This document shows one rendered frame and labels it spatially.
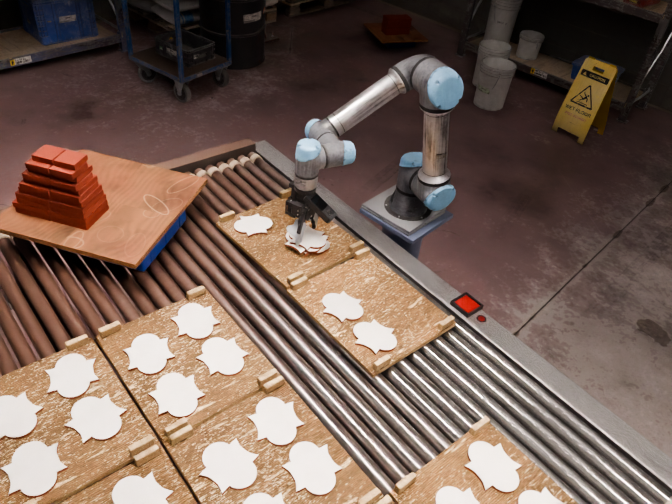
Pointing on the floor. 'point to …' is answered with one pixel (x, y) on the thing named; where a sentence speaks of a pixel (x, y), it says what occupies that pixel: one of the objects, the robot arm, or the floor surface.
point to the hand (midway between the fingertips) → (307, 236)
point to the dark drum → (255, 46)
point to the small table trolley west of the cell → (149, 61)
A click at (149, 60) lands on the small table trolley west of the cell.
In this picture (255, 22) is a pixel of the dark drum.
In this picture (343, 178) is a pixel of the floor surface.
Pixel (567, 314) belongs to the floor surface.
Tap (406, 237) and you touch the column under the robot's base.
